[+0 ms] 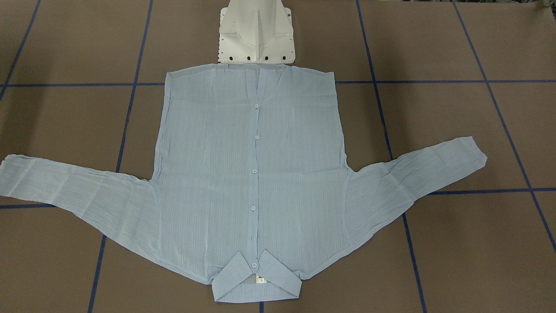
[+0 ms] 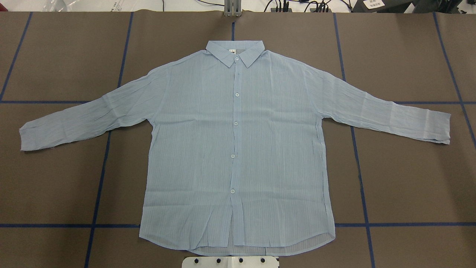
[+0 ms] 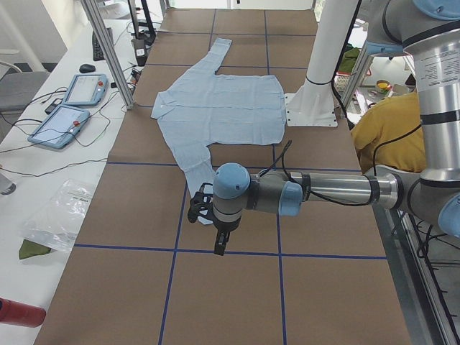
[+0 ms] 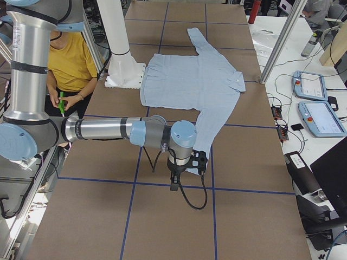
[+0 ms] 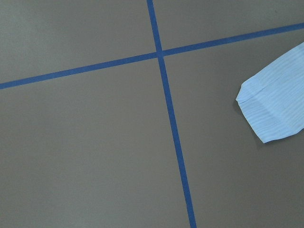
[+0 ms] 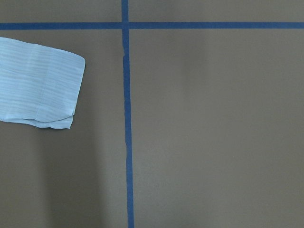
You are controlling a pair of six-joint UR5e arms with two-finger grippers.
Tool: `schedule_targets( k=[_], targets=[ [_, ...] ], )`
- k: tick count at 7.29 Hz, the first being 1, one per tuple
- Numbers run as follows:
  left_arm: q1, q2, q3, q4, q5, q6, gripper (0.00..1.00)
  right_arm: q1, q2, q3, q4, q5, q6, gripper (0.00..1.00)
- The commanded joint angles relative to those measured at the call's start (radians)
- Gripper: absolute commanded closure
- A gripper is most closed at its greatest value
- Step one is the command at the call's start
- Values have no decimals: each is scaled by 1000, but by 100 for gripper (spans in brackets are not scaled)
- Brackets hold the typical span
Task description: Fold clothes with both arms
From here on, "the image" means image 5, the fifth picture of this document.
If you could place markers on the light blue button-up shirt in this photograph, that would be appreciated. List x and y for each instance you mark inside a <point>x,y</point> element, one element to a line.
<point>272,101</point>

